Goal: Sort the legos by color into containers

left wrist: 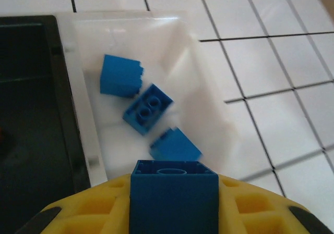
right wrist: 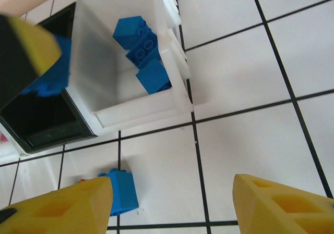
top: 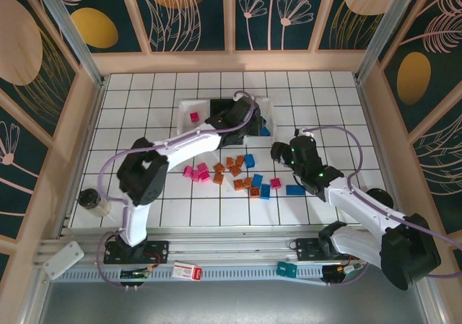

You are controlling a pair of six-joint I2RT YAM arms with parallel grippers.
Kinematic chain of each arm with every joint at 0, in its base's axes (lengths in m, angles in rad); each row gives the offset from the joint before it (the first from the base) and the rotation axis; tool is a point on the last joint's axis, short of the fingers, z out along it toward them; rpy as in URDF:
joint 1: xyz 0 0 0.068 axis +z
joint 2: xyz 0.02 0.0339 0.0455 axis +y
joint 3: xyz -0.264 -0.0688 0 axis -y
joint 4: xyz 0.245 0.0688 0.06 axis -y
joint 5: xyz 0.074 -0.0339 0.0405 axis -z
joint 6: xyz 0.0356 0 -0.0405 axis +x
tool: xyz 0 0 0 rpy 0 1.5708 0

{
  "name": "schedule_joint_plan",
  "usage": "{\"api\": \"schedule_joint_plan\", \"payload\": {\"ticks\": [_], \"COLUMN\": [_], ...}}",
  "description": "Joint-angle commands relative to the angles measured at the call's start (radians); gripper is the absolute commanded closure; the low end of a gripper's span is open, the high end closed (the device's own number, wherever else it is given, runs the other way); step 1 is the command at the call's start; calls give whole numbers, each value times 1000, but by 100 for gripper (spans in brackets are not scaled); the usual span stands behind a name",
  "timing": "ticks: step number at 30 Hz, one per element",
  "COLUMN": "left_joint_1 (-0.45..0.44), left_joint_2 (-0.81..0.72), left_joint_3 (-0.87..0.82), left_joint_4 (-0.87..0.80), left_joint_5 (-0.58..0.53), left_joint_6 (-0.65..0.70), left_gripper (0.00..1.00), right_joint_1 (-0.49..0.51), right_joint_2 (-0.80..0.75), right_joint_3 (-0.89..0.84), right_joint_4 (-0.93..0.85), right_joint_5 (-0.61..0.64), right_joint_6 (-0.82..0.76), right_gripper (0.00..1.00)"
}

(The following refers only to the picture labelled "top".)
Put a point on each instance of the pink lego brick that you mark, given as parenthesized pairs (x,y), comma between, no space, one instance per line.
(202,167)
(205,177)
(196,176)
(276,183)
(195,117)
(187,171)

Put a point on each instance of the orange lego brick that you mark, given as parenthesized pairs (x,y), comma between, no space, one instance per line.
(219,167)
(218,178)
(240,159)
(230,162)
(238,184)
(248,182)
(255,192)
(235,170)

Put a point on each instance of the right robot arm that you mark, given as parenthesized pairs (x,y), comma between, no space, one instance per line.
(361,208)

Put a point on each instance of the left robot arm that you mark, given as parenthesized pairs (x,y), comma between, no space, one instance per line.
(187,147)

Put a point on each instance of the white plastic bin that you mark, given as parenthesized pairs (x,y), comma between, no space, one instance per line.
(271,118)
(186,122)

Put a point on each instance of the black plastic bin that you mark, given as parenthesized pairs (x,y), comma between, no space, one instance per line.
(222,107)

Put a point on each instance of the teal card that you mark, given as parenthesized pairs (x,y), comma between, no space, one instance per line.
(287,269)

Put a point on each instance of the red and white box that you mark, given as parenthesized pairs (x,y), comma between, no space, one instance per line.
(187,271)

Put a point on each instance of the grey metal sheet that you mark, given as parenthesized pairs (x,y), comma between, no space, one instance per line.
(216,306)

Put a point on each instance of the white rectangular plate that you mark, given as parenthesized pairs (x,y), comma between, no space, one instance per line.
(63,259)

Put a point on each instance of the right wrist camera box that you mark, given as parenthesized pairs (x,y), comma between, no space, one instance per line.
(300,132)

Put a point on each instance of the aluminium side rail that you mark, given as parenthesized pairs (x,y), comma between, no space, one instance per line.
(377,140)
(86,140)

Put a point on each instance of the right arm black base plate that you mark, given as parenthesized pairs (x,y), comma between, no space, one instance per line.
(307,250)

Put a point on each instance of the wall panel with flowers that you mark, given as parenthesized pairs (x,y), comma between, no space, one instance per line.
(260,31)

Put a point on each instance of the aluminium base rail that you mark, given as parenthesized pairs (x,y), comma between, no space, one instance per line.
(234,246)

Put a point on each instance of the wall panel with white leaves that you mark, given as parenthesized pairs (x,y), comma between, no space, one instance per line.
(180,13)

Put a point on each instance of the wall panel with peach circle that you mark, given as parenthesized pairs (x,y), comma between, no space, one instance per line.
(346,24)

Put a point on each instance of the wall panel with pink leaves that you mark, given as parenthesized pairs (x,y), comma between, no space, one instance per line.
(444,165)

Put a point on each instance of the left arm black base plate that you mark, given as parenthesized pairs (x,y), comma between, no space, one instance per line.
(159,252)

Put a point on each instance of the aluminium corner post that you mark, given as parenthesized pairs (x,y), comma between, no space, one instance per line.
(65,17)
(387,28)

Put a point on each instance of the wall panel with yellow oval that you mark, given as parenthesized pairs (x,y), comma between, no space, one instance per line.
(94,28)

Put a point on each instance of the wall panel with gold oval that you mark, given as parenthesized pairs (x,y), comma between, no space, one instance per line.
(433,31)

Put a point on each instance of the wall panel with yellow lines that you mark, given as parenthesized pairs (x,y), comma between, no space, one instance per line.
(21,50)

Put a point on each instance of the wall panel with pink flower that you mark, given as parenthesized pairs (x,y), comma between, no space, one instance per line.
(14,179)

